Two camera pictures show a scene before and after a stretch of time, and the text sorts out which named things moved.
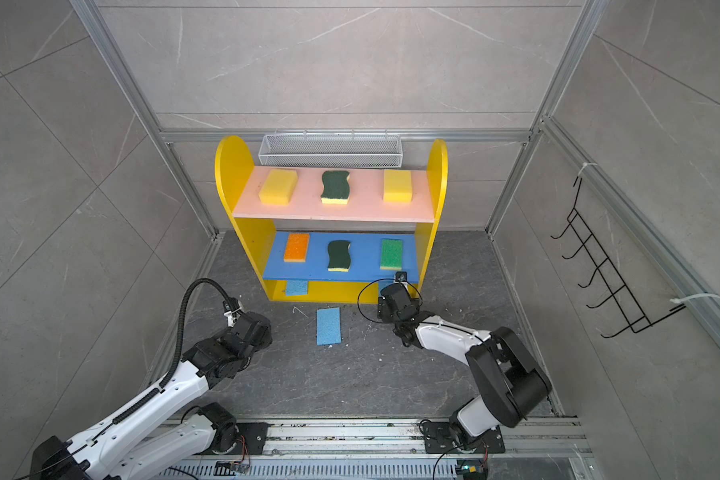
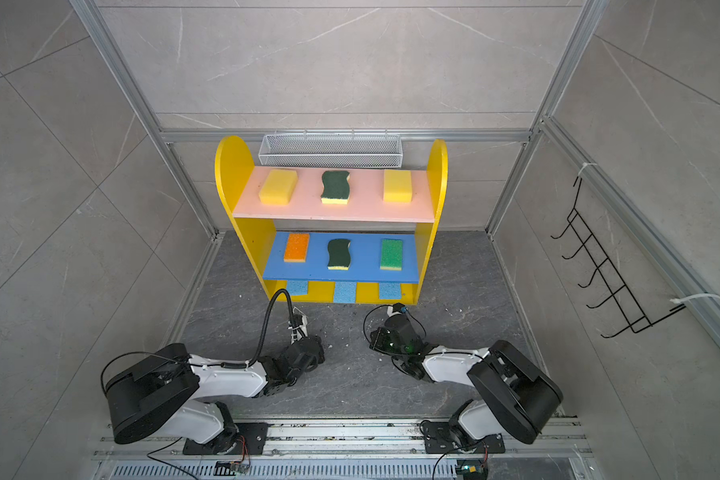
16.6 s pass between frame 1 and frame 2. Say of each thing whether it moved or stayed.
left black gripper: moved
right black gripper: moved
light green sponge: stayed
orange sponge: stayed
